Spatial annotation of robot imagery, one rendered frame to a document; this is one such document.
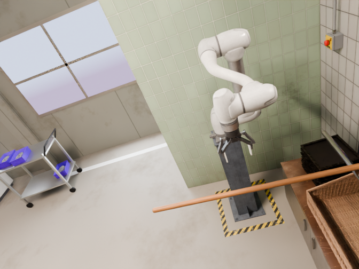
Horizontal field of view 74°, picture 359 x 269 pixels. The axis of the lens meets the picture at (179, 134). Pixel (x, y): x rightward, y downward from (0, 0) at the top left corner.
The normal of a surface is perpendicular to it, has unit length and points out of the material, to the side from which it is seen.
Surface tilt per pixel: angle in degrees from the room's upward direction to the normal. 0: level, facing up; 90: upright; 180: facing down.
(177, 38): 90
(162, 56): 90
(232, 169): 90
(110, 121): 90
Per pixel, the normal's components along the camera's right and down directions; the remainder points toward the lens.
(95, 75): 0.04, 0.56
